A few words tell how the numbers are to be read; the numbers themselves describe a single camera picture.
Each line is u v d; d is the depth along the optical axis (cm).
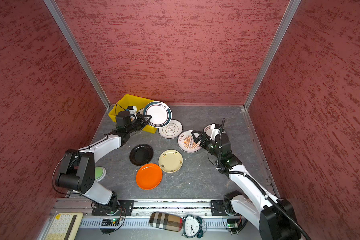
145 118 81
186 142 100
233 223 71
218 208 74
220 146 59
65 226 67
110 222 71
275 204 41
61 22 76
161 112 93
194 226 66
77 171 45
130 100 116
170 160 96
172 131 104
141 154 92
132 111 83
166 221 68
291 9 72
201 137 70
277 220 40
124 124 70
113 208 67
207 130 105
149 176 83
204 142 70
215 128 74
